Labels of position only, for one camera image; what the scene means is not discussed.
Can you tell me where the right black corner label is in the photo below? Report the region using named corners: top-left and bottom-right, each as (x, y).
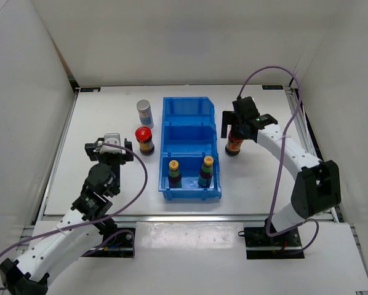
top-left (262, 85), bottom-right (284, 90)

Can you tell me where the front aluminium rail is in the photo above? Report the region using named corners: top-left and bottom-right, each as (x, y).
top-left (41, 214), bottom-right (338, 222)

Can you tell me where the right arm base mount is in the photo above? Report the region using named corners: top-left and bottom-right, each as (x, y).
top-left (238, 227), bottom-right (305, 260)

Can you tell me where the black corner label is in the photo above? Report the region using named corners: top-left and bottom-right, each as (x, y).
top-left (262, 85), bottom-right (284, 90)
top-left (79, 87), bottom-right (101, 93)

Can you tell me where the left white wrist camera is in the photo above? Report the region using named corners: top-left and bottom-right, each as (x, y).
top-left (97, 133), bottom-right (122, 154)

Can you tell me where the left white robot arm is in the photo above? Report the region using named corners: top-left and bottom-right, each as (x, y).
top-left (0, 133), bottom-right (134, 294)

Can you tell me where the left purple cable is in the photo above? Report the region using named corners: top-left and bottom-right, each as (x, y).
top-left (0, 141), bottom-right (149, 290)

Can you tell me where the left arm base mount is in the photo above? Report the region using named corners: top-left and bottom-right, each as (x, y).
top-left (82, 227), bottom-right (136, 258)

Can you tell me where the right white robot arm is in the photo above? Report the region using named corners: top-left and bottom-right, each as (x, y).
top-left (221, 96), bottom-right (342, 246)

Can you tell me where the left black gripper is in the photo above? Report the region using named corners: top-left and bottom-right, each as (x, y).
top-left (86, 140), bottom-right (133, 194)

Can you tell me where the purple cable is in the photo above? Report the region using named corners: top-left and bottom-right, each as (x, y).
top-left (0, 141), bottom-right (149, 290)
top-left (238, 66), bottom-right (319, 254)

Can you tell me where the red-capped sauce jar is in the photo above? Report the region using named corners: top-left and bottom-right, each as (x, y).
top-left (135, 126), bottom-right (154, 155)
top-left (225, 128), bottom-right (244, 156)

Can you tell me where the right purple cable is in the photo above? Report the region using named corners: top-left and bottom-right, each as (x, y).
top-left (238, 66), bottom-right (319, 254)

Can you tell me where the yellow-capped sauce bottle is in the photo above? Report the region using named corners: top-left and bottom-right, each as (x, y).
top-left (168, 160), bottom-right (182, 188)
top-left (198, 155), bottom-right (214, 187)

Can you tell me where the left silver-capped spice shaker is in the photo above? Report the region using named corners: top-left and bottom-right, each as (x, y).
top-left (137, 100), bottom-right (154, 129)

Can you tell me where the blue three-compartment plastic bin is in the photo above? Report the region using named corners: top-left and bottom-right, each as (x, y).
top-left (158, 96), bottom-right (222, 200)

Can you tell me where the left black corner label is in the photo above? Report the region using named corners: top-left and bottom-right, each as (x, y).
top-left (79, 87), bottom-right (101, 93)

